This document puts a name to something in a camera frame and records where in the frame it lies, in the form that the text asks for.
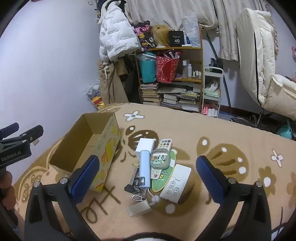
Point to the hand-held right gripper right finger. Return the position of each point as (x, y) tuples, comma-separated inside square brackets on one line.
[(209, 178)]

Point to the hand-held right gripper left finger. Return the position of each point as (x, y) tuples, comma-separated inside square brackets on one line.
[(84, 179)]

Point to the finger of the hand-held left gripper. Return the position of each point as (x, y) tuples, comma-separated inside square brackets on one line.
[(9, 131), (32, 134)]

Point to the cardboard box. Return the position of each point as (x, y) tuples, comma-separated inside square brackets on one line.
[(76, 143)]

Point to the black key bunch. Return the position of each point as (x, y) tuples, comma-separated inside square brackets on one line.
[(130, 188)]

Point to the white green packet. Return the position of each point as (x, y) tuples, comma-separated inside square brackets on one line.
[(161, 184)]

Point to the cartoon earbuds case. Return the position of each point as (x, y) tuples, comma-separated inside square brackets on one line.
[(159, 160)]

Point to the white remote control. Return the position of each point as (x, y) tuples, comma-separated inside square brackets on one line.
[(165, 143)]

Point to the light blue power bank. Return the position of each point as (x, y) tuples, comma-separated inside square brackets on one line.
[(143, 166)]

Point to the white charger block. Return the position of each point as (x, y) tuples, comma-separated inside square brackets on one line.
[(138, 208)]

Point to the white power adapter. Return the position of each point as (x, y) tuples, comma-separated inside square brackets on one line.
[(144, 146)]

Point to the person's left hand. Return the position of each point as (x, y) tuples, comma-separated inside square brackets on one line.
[(8, 190)]

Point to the white button panel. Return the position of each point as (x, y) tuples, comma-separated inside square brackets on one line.
[(177, 183)]

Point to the beige patterned carpet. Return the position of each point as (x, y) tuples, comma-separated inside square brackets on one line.
[(208, 129)]

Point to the row of pink white bottles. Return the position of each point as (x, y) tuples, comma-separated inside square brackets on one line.
[(209, 112)]

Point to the bag of plush toys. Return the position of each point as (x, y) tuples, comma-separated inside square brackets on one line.
[(94, 97)]

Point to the black office chair base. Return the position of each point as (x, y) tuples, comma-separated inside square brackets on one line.
[(261, 118)]

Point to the pile of magazines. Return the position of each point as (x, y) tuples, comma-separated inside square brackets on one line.
[(178, 99)]

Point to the teal round object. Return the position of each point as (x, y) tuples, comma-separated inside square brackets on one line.
[(285, 132)]

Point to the beige hanging coat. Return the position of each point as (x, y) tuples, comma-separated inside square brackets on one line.
[(108, 81)]

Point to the stack of old books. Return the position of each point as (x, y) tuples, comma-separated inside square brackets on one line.
[(149, 92)]

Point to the white trolley cart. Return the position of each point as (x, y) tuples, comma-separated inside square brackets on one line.
[(212, 73)]

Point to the dark hanging garment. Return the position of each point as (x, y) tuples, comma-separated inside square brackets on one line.
[(129, 78)]

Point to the red gift bag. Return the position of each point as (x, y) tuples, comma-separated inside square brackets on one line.
[(165, 69)]

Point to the teal bag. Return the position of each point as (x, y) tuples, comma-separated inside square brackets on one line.
[(148, 69)]

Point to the cream puffer jacket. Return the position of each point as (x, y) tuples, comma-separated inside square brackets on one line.
[(252, 58)]

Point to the white puffer jacket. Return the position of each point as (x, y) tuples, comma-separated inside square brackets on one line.
[(118, 34)]

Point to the wooden shelf unit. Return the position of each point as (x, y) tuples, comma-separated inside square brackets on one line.
[(171, 49)]

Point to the black box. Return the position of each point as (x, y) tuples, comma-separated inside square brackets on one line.
[(177, 38)]

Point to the pale blue plastic bag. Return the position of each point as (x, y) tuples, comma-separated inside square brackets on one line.
[(192, 30)]

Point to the black printed tote bag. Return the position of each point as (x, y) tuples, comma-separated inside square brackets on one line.
[(143, 34)]

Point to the blonde wig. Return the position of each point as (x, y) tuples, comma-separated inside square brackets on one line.
[(160, 34)]

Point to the beige curtain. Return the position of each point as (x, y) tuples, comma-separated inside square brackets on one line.
[(161, 11)]

